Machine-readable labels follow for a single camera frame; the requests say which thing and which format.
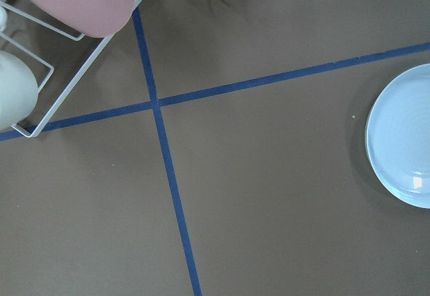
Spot pale green cup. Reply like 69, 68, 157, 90
1, 51, 38, 130

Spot white wire cup rack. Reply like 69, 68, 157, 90
0, 0, 146, 139

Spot light blue plate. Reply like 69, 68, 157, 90
365, 64, 429, 209

